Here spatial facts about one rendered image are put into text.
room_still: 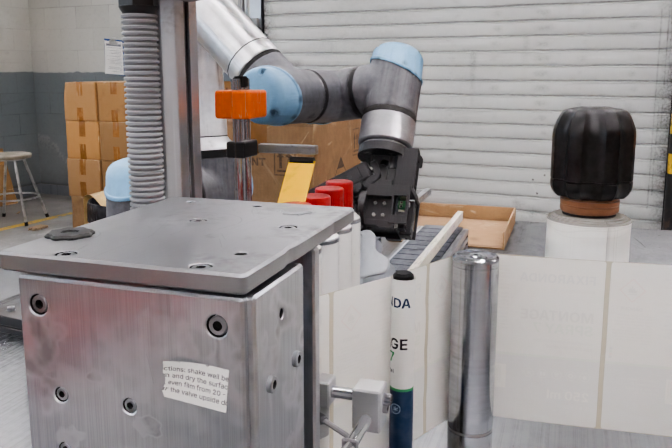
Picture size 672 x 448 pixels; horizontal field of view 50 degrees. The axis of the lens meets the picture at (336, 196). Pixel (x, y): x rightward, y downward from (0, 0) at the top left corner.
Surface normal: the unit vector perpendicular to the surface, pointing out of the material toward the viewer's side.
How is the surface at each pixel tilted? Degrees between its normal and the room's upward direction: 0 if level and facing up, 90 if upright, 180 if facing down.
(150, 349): 90
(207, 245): 0
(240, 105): 90
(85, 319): 90
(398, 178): 60
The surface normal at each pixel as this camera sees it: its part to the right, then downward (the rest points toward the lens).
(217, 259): 0.00, -0.99
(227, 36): -0.25, -0.18
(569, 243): -0.71, 0.13
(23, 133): 0.90, 0.07
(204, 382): -0.31, 0.16
